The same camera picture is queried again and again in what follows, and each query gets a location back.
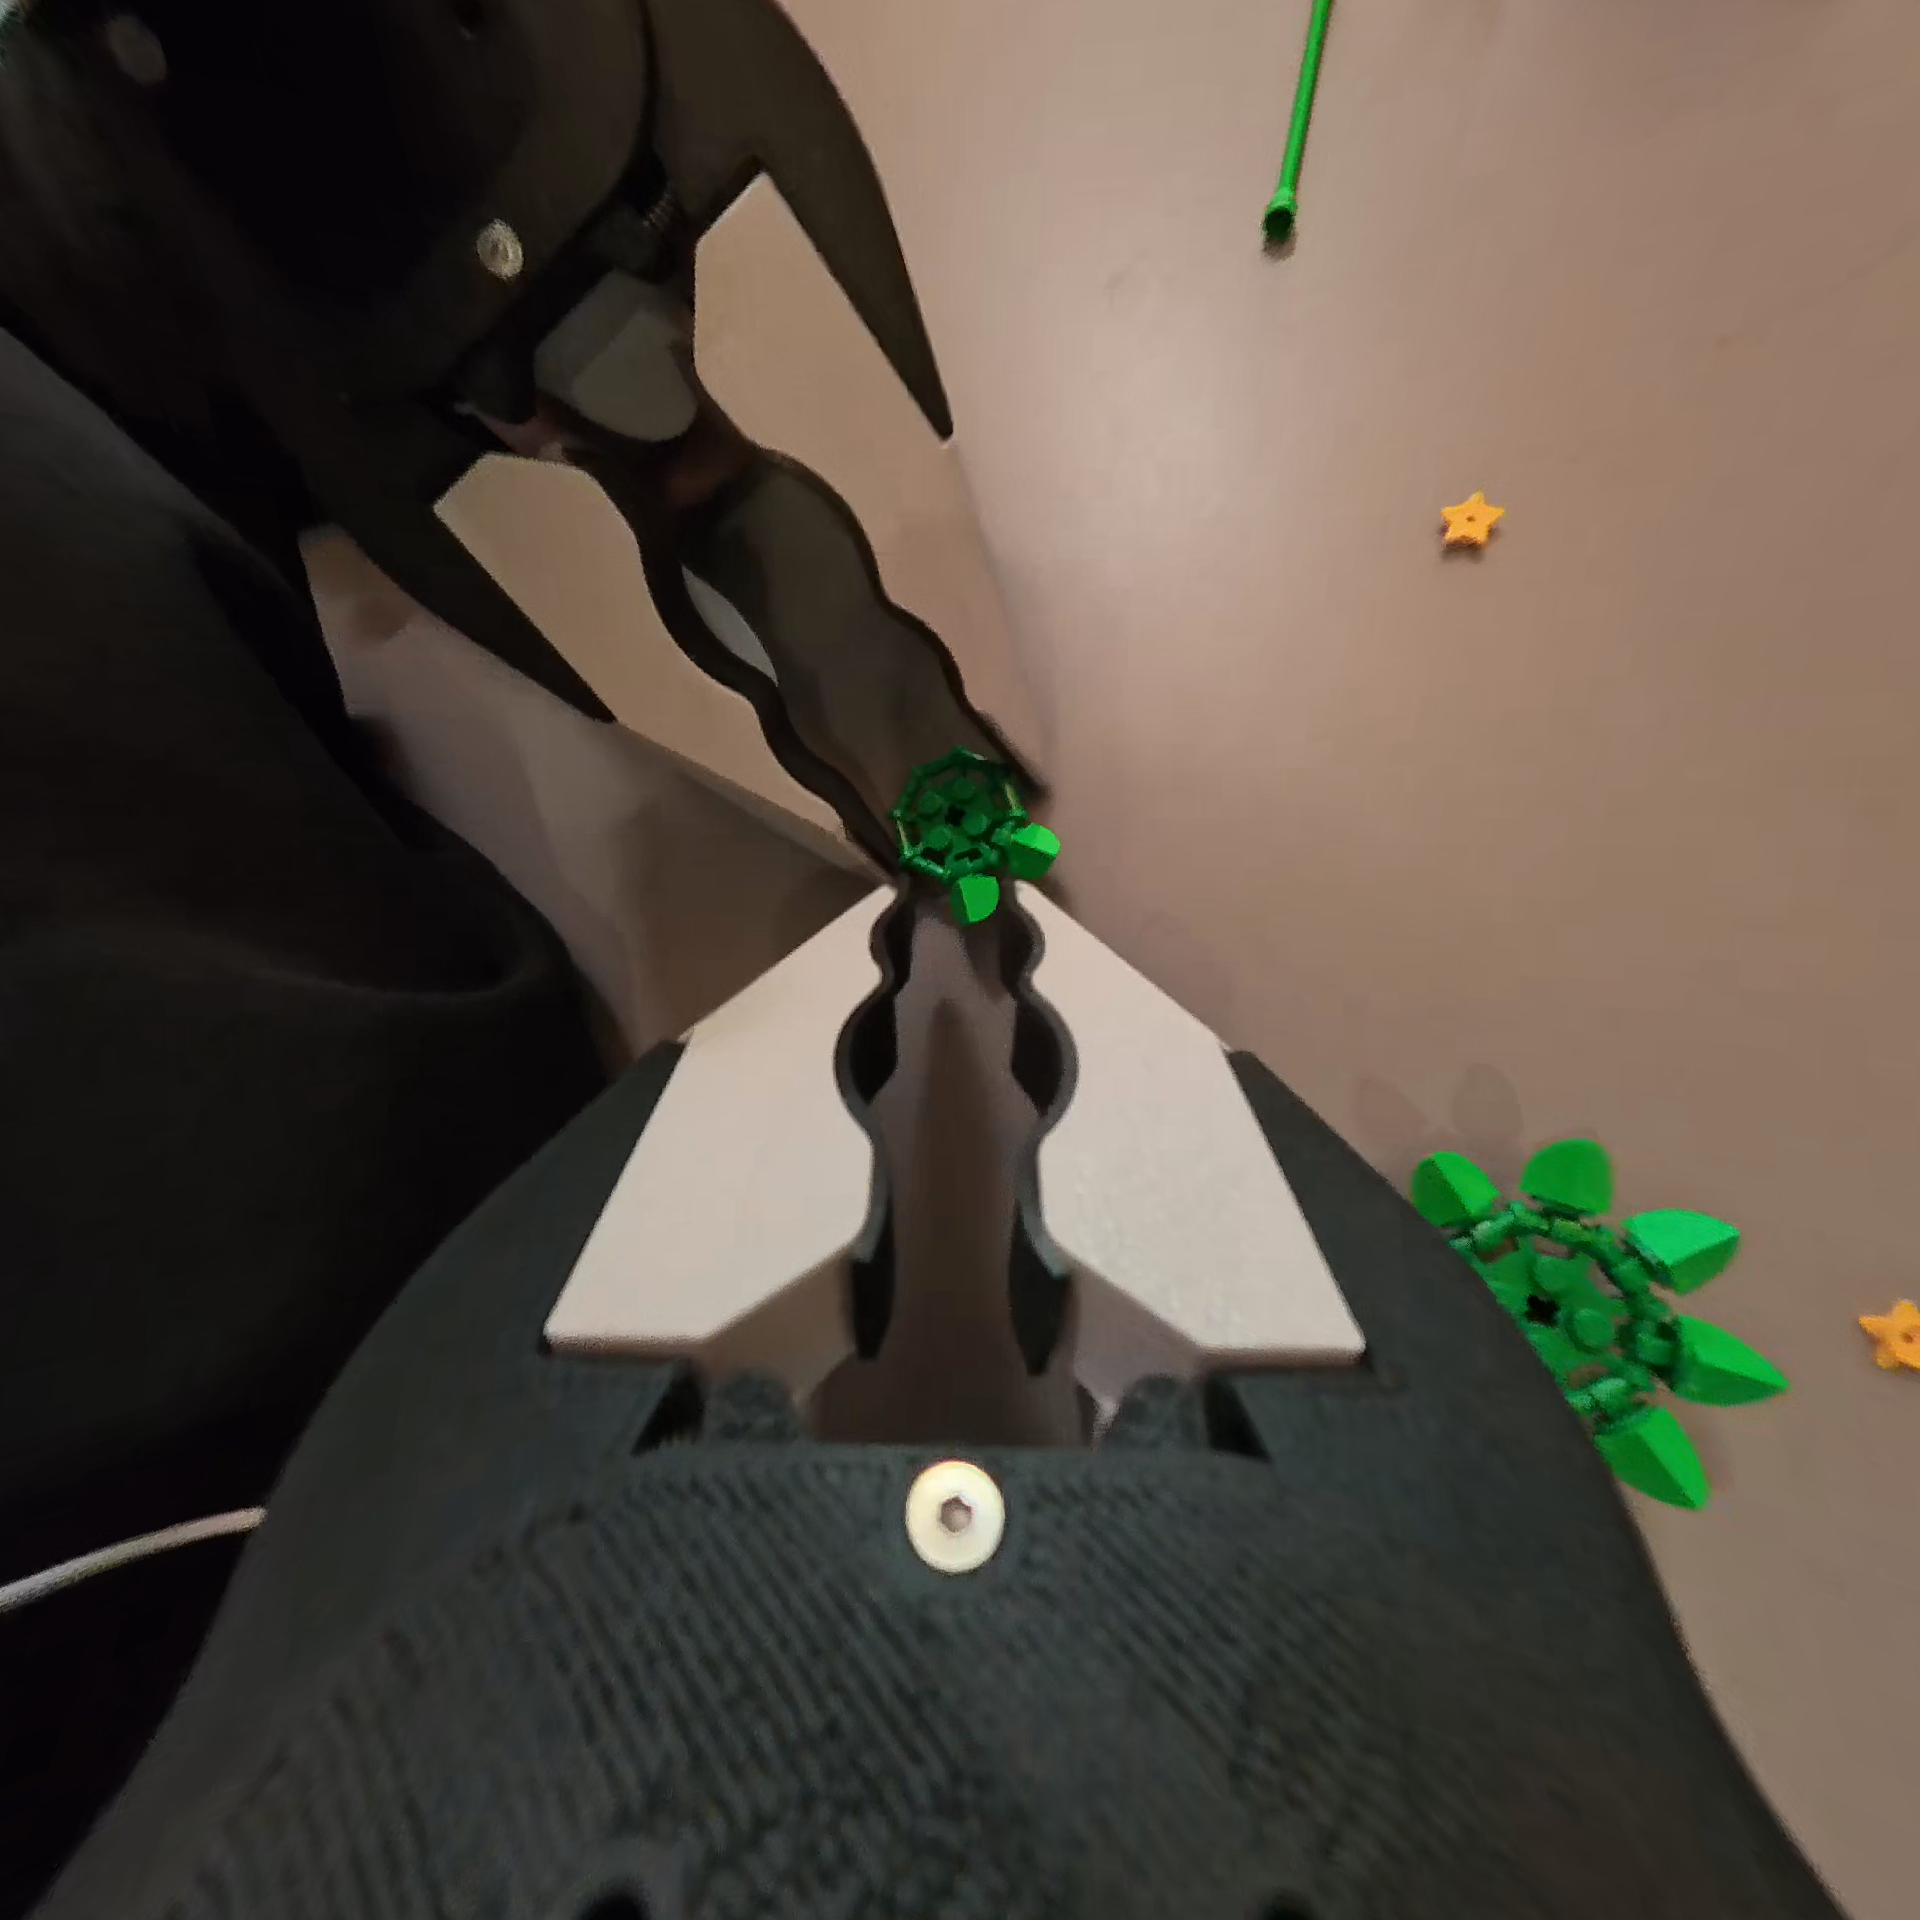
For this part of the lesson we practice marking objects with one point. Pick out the green toy web disc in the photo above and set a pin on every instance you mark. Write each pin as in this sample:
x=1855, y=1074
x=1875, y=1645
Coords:
x=955, y=819

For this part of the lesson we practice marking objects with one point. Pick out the green toy stalk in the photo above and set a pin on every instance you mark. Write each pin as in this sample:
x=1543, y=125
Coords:
x=1295, y=135

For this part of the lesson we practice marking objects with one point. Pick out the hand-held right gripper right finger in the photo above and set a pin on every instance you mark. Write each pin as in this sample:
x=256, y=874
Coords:
x=1186, y=1200

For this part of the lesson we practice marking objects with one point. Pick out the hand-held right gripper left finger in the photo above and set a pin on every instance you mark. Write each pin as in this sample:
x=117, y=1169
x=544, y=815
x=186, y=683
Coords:
x=722, y=1185

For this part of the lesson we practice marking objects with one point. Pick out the green toy leaf piece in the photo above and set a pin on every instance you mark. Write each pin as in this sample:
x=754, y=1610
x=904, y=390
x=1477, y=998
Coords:
x=974, y=899

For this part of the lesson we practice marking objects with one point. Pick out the yellow toy star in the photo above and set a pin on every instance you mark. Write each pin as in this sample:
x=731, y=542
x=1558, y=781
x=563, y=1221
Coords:
x=1474, y=520
x=1894, y=1333

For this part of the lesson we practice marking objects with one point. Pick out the large green leaf wheel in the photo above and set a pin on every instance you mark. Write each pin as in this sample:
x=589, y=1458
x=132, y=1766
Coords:
x=1575, y=1320

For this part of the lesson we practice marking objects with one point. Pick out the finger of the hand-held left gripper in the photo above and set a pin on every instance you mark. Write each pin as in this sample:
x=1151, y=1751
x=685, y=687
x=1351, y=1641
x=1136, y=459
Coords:
x=902, y=450
x=571, y=586

